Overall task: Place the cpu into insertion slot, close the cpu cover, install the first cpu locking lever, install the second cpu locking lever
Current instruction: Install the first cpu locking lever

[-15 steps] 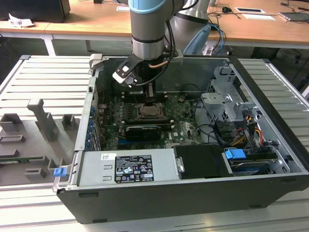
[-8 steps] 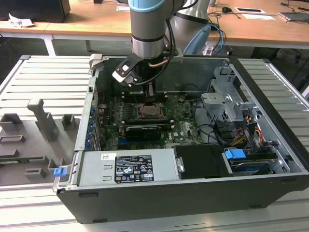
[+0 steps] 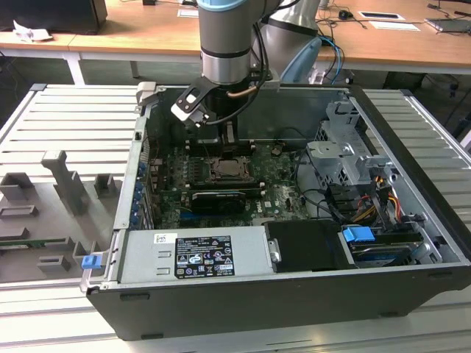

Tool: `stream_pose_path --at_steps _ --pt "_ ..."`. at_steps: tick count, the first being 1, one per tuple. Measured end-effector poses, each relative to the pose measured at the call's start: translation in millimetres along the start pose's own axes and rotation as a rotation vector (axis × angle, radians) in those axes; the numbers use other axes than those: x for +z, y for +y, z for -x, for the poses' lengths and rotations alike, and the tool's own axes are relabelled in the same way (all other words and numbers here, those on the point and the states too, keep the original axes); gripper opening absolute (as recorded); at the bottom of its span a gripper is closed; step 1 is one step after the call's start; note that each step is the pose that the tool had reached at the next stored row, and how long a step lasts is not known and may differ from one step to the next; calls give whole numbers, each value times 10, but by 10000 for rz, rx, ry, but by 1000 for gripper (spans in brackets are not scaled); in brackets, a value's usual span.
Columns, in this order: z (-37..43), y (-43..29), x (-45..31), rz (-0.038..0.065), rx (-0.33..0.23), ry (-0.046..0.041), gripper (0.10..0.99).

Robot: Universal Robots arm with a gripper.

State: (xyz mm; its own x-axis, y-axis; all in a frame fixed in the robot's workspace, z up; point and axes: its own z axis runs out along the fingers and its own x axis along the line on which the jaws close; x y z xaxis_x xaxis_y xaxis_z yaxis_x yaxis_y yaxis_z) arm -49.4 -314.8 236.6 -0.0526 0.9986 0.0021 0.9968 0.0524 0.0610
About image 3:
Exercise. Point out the crumpled white paper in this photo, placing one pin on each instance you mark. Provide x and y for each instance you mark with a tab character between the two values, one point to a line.
29	34

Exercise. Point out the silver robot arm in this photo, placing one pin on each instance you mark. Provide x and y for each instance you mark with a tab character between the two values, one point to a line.
224	36

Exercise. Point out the black grey PC case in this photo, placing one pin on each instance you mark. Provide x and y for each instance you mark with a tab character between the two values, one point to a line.
257	312

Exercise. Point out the black monitor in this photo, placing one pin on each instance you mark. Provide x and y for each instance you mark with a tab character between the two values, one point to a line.
55	14

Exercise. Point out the grey flat laptop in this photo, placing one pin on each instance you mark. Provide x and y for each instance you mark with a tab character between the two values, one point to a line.
452	25

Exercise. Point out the CPU socket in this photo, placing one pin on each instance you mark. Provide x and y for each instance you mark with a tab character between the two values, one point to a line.
232	179

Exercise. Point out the hard disk in blue carrier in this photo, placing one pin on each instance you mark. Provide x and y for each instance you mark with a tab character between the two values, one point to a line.
357	235

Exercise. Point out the wooden desk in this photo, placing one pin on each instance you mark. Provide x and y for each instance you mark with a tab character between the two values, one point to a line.
147	33

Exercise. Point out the white paper sheet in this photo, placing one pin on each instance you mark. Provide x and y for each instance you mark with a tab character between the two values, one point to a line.
187	13
393	25

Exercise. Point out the black RAM slot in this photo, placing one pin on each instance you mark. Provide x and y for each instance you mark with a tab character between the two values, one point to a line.
244	152
244	142
244	149
244	146

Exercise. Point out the blue case latch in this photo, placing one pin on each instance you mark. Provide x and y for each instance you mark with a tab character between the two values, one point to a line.
91	263

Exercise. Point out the grey power supply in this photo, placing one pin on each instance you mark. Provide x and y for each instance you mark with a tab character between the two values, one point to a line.
147	264

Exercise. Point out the black computer mouse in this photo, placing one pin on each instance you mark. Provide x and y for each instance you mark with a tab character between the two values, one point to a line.
345	14

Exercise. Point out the black plastic shroud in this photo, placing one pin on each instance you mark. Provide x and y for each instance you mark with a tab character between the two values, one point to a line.
305	246

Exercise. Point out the metal drive cage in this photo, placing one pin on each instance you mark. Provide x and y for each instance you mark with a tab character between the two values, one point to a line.
331	154

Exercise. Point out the green RAM stick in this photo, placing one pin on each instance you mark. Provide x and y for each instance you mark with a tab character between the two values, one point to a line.
33	243

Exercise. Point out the green motherboard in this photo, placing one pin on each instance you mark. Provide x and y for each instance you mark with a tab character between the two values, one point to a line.
283	198

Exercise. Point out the small white device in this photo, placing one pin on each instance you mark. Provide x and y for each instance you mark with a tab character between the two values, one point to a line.
316	77

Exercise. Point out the silver coin battery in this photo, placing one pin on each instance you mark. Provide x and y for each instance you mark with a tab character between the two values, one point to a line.
277	150

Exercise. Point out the grey parts rack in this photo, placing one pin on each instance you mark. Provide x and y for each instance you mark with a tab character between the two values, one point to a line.
55	228

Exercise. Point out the black graphics card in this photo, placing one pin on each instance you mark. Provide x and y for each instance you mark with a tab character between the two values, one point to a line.
217	204

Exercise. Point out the blue slot clip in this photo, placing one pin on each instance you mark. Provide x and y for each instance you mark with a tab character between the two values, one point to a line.
135	220
139	191
137	207
141	169

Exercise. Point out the metal locking lever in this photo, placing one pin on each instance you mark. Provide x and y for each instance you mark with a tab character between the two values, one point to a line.
207	153

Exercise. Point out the grey case latch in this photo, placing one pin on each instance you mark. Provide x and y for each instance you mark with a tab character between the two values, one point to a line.
146	93

